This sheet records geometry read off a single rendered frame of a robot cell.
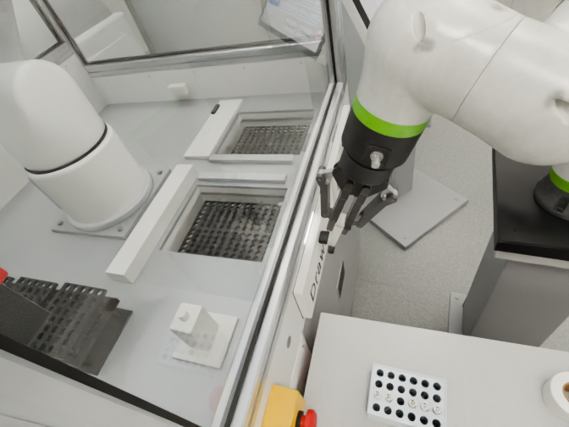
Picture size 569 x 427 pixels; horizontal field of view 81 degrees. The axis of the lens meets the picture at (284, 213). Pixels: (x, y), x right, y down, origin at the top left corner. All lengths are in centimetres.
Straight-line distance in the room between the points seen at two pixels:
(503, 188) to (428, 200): 101
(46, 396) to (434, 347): 65
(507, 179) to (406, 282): 83
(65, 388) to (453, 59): 37
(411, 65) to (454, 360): 56
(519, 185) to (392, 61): 69
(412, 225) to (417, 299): 39
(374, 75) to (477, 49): 9
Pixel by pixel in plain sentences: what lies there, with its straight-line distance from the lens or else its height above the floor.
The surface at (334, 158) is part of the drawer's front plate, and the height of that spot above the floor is 93.
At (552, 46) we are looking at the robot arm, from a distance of 35.
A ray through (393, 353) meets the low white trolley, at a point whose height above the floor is 76.
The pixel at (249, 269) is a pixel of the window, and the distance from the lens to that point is 47.
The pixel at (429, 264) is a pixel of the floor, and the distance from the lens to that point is 175.
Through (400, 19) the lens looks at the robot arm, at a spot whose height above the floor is 134.
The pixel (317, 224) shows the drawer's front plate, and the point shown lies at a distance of 70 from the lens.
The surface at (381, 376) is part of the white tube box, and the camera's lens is 73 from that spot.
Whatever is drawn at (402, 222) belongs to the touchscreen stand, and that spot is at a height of 4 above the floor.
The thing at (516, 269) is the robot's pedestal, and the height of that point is 63.
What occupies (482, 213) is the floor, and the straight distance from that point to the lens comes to 199.
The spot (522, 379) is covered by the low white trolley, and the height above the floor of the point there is 76.
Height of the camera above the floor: 147
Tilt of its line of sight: 47 degrees down
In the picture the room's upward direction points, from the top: 18 degrees counter-clockwise
